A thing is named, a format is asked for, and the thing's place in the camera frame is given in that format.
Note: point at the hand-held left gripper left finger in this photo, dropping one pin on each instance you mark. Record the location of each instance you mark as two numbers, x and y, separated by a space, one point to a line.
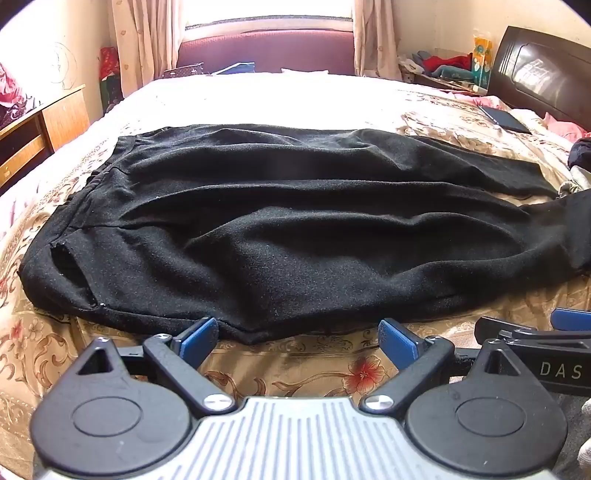
198 344

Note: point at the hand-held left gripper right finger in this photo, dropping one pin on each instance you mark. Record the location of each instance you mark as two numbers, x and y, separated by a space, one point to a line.
397 344

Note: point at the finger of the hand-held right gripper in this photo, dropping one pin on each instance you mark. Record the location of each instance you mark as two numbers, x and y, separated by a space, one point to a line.
503 328
572 319

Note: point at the black pants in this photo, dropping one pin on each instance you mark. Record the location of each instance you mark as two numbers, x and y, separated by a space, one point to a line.
286 230

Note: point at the beige folded cloth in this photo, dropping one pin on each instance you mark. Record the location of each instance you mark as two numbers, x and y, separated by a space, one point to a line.
577 182

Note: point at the coral pink cloth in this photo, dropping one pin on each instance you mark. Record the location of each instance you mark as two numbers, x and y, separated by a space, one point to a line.
565 127

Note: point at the dark wooden headboard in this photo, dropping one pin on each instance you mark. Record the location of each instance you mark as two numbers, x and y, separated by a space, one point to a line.
545 74

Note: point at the wooden TV cabinet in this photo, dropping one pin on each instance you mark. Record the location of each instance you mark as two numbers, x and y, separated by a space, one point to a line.
64 120

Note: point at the pile of colourful clothes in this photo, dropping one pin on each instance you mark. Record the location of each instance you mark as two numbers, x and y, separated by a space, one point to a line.
443 67

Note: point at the dark patterned box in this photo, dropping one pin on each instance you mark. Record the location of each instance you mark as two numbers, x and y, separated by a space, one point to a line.
182 73

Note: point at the blue flat item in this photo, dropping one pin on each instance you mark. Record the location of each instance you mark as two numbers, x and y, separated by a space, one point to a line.
238 69

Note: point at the red and green bag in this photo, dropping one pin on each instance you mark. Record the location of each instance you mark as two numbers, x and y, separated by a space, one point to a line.
110 69

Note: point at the maroon sofa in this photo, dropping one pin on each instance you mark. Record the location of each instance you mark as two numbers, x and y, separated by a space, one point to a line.
268 50

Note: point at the beige curtain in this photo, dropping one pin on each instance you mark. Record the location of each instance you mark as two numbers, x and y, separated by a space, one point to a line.
143 41
376 37

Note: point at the pink patterned cloth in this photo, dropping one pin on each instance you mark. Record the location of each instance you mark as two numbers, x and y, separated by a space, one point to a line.
11 92

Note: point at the window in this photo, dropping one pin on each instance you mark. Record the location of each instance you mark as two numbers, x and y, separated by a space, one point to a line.
268 11

